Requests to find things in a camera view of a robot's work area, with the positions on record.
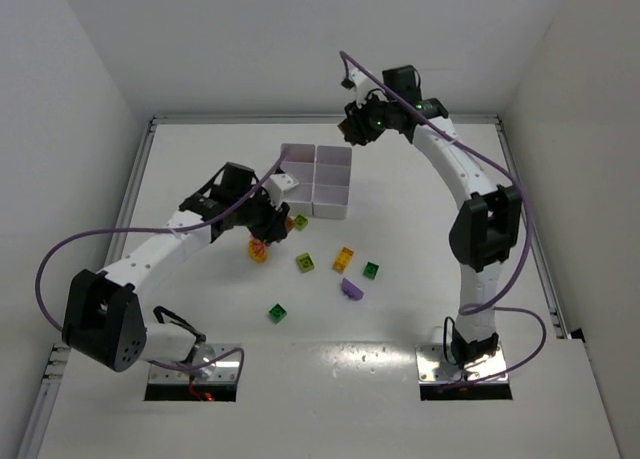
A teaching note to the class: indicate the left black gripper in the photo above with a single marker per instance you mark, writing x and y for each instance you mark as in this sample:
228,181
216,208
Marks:
273,224

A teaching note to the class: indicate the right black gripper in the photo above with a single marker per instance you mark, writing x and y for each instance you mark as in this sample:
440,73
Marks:
355,127

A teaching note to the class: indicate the brown lego plate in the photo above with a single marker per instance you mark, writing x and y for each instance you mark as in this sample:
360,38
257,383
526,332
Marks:
344,127
289,224

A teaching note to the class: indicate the orange printed round lego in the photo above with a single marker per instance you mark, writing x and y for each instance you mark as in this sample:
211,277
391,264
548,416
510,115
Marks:
257,251

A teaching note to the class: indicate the lime green square lego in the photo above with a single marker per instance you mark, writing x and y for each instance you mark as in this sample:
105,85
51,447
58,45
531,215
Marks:
301,222
305,262

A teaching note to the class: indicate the yellow lego brick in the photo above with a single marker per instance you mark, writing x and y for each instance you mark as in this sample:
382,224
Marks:
343,260

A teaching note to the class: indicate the dark green square lego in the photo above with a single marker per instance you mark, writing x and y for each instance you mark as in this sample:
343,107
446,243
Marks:
371,270

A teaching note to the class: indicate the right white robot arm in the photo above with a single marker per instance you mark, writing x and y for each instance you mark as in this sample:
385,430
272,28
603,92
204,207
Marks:
486,227

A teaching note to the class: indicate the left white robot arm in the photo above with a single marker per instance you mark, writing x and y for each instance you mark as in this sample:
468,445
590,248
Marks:
104,319

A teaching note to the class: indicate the white six-compartment container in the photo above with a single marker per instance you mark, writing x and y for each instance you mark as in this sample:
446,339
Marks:
323,173

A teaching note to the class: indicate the purple arch lego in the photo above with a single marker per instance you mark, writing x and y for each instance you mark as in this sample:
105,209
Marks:
351,290

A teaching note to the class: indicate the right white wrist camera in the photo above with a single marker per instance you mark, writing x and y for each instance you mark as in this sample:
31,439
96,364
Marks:
359,84

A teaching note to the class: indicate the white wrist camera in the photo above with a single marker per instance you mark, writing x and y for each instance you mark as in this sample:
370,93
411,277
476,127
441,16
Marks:
277,185
359,84

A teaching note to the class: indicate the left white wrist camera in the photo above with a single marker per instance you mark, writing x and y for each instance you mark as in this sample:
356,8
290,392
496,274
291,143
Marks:
277,185

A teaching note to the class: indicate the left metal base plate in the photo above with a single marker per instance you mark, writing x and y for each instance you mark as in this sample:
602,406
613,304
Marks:
210,365

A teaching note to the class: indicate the metal base plate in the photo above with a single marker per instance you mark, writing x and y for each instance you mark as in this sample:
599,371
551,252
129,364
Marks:
210,365
433,369

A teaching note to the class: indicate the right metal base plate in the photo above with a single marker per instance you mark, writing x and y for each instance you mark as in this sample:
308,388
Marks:
433,369

